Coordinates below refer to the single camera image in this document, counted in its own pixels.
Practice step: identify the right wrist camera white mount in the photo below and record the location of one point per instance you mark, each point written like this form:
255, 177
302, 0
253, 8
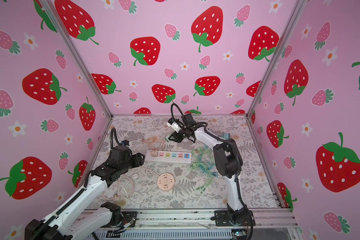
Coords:
174, 124

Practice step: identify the green charger plug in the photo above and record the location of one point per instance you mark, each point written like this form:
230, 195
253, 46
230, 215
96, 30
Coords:
168, 138

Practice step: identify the aluminium frame corner post right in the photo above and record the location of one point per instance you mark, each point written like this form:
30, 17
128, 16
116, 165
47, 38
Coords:
284, 38

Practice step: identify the pink USB charger plug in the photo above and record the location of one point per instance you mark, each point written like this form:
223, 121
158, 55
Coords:
153, 153

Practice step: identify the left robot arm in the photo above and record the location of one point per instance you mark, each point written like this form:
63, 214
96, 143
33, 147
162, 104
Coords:
62, 224

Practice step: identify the teal charger plug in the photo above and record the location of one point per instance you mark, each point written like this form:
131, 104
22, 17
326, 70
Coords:
226, 136

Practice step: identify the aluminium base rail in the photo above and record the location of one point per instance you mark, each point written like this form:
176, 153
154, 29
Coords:
198, 224

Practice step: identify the white multicolour power strip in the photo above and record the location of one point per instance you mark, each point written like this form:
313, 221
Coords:
171, 157

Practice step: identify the aluminium frame corner post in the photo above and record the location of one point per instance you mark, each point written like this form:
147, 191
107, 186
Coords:
284, 38
67, 40

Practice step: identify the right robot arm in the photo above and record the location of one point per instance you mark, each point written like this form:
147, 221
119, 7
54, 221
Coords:
228, 160

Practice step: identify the aluminium frame corner post left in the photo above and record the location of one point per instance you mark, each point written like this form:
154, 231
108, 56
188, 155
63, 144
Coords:
67, 40

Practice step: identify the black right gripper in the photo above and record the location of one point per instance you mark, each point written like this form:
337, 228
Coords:
177, 138

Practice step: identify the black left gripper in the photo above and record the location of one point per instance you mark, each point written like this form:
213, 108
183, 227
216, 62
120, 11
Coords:
138, 159

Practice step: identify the round pink power socket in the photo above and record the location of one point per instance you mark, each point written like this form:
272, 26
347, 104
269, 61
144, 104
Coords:
166, 182

